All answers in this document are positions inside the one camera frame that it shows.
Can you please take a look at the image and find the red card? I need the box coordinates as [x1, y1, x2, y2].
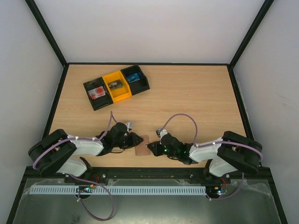
[88, 86, 106, 100]

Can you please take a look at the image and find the black bin right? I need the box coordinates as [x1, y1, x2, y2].
[121, 65, 150, 95]

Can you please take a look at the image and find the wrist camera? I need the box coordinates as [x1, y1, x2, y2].
[156, 129, 167, 138]
[125, 122, 133, 132]

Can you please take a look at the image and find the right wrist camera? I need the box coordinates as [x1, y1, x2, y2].
[156, 129, 167, 138]

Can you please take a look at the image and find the blue card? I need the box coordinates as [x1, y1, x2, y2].
[127, 73, 140, 83]

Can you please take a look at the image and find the black VIP card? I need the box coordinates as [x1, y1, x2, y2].
[108, 79, 123, 90]

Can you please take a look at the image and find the slotted cable duct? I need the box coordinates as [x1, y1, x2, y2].
[28, 185, 206, 196]

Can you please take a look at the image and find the black bin left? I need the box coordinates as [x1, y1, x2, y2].
[83, 77, 113, 111]

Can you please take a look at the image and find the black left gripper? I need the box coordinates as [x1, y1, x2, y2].
[113, 132, 143, 150]

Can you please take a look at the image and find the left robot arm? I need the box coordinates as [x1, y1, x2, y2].
[28, 122, 143, 177]

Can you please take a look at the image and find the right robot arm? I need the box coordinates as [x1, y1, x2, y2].
[147, 129, 263, 183]

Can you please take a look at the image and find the yellow bin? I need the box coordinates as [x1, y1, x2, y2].
[102, 70, 132, 103]

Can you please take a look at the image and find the black bin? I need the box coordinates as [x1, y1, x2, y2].
[121, 65, 150, 95]
[83, 77, 113, 111]

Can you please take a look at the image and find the black aluminium frame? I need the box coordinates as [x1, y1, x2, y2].
[0, 0, 299, 224]

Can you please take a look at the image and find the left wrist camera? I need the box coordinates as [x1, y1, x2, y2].
[125, 122, 133, 132]

